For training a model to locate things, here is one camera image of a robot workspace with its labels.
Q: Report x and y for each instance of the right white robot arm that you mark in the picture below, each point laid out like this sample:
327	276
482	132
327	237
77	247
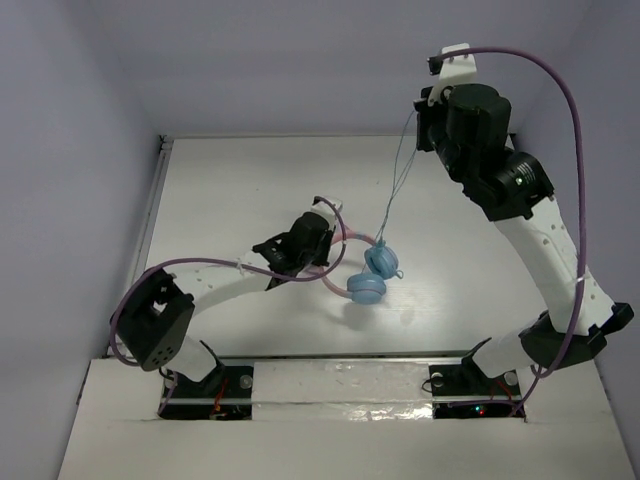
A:
466	126

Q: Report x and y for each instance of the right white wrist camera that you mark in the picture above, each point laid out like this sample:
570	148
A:
460	69

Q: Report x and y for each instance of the white foam front panel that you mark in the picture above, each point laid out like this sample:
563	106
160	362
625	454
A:
340	390

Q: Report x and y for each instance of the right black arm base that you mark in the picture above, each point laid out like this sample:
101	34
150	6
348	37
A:
462	391

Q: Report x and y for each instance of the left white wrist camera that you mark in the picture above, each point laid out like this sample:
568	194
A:
326	207

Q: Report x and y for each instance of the aluminium rail left edge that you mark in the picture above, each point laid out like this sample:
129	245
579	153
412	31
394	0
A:
145	232

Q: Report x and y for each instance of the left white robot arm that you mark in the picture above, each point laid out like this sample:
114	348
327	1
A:
150	326

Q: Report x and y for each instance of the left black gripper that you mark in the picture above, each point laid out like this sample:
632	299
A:
310	251

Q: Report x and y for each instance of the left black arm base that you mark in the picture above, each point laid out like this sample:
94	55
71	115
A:
225	394

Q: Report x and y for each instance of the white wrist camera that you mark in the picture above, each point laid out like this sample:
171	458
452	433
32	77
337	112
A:
460	69
326	207

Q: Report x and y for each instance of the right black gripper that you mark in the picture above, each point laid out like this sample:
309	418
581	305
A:
427	113

